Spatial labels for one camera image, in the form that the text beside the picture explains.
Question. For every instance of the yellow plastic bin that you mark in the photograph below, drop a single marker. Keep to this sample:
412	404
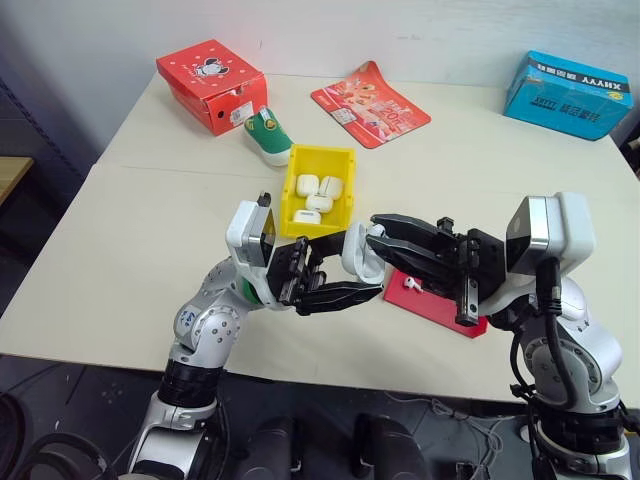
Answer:
300	160

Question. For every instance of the wooden side table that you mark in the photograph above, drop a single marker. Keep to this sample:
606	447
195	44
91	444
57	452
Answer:
12	172

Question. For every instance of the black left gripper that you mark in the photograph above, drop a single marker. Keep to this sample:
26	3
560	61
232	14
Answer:
292	270

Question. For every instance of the white earbud case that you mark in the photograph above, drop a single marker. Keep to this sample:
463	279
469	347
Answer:
307	185
307	216
320	202
356	255
332	187

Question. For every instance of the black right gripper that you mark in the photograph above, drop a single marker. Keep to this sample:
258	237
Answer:
475	265

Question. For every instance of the white earbud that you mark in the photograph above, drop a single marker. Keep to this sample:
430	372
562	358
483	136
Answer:
412	284
376	230

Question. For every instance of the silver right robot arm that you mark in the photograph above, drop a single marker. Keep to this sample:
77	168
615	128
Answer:
575	360

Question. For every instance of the blue cardboard box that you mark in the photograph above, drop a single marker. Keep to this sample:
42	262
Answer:
567	97

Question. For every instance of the green child's shoe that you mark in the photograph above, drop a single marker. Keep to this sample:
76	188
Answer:
270	137

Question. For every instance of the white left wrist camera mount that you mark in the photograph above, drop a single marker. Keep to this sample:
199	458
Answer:
245	227

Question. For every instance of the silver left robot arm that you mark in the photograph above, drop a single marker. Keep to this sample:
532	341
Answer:
207	330

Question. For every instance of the red shoe box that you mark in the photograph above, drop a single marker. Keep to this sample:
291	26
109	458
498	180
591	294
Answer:
210	85

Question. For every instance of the red flat tray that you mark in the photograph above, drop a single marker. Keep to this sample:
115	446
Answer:
425	305

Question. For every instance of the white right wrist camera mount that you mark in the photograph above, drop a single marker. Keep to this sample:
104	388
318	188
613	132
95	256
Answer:
560	235

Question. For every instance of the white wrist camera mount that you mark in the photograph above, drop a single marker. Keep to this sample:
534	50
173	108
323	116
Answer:
245	227
560	235

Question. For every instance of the closed white earbud case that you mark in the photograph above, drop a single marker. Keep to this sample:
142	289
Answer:
332	187
307	216
307	185
320	202

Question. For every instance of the red flat packet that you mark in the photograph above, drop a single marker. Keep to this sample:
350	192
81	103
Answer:
370	107

